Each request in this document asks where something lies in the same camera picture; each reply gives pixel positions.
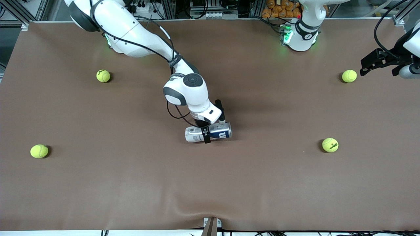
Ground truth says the silver table edge bracket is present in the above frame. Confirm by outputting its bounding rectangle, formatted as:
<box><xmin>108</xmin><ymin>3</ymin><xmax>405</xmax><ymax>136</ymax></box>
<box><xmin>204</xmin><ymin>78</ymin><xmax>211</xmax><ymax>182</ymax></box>
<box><xmin>203</xmin><ymin>217</ymin><xmax>222</xmax><ymax>228</ymax></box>

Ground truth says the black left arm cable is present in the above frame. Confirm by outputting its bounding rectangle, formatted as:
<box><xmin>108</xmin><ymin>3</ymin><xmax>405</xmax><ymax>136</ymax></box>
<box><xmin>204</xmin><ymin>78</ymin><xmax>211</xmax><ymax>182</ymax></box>
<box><xmin>373</xmin><ymin>0</ymin><xmax>420</xmax><ymax>59</ymax></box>

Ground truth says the brown bar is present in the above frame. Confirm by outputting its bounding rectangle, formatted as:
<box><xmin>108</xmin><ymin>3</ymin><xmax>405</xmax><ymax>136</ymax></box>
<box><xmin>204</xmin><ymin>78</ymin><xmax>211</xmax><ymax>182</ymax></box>
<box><xmin>201</xmin><ymin>219</ymin><xmax>218</xmax><ymax>236</ymax></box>

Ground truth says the black electronics box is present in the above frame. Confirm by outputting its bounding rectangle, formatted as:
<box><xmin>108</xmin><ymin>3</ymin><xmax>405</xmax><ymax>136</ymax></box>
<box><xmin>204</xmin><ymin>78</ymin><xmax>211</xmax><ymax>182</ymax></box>
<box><xmin>190</xmin><ymin>0</ymin><xmax>240</xmax><ymax>12</ymax></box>

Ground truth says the bag of orange objects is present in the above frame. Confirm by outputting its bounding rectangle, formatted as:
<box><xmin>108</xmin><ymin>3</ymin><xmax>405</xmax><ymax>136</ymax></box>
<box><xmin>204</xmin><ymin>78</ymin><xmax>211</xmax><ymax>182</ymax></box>
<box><xmin>262</xmin><ymin>0</ymin><xmax>302</xmax><ymax>19</ymax></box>

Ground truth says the brown table cover mat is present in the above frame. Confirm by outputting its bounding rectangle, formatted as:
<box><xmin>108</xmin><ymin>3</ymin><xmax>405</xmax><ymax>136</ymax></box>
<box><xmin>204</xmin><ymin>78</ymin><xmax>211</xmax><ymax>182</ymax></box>
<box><xmin>0</xmin><ymin>20</ymin><xmax>420</xmax><ymax>231</ymax></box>

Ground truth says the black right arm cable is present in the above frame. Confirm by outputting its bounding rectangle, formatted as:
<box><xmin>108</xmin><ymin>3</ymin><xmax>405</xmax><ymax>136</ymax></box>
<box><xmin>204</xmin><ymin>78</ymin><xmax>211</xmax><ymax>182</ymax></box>
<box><xmin>89</xmin><ymin>0</ymin><xmax>199</xmax><ymax>128</ymax></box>

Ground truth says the white blue tennis ball can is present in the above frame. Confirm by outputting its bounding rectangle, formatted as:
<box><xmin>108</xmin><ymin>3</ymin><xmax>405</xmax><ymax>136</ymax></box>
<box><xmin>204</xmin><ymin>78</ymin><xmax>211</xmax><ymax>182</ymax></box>
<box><xmin>185</xmin><ymin>122</ymin><xmax>232</xmax><ymax>144</ymax></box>

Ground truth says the white power strip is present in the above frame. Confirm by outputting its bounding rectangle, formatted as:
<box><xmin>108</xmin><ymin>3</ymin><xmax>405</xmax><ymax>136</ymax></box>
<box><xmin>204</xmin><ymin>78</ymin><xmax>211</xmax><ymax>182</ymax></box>
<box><xmin>131</xmin><ymin>3</ymin><xmax>152</xmax><ymax>14</ymax></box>

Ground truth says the aluminium frame post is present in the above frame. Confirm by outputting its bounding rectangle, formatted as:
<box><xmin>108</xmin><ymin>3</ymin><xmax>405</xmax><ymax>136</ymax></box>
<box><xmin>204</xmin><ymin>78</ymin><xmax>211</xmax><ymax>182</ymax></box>
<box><xmin>161</xmin><ymin>0</ymin><xmax>176</xmax><ymax>19</ymax></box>
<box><xmin>250</xmin><ymin>0</ymin><xmax>264</xmax><ymax>18</ymax></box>

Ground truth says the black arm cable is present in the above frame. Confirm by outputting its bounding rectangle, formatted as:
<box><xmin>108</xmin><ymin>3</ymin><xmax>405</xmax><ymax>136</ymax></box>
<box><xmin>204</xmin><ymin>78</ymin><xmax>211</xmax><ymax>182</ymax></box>
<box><xmin>89</xmin><ymin>0</ymin><xmax>199</xmax><ymax>128</ymax></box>
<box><xmin>373</xmin><ymin>0</ymin><xmax>420</xmax><ymax>59</ymax></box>

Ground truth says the aluminium frame strut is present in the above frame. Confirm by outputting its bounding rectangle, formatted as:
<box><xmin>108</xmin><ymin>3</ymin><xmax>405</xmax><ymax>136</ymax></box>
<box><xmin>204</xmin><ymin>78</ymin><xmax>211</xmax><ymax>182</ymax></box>
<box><xmin>392</xmin><ymin>0</ymin><xmax>420</xmax><ymax>27</ymax></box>
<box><xmin>0</xmin><ymin>0</ymin><xmax>30</xmax><ymax>30</ymax></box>

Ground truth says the yellow tennis ball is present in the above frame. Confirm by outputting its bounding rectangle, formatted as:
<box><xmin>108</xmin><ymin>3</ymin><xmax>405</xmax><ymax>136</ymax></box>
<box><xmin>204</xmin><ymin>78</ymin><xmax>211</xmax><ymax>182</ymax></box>
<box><xmin>96</xmin><ymin>69</ymin><xmax>111</xmax><ymax>83</ymax></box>
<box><xmin>342</xmin><ymin>69</ymin><xmax>357</xmax><ymax>83</ymax></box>
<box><xmin>30</xmin><ymin>144</ymin><xmax>49</xmax><ymax>159</ymax></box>
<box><xmin>322</xmin><ymin>138</ymin><xmax>339</xmax><ymax>153</ymax></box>

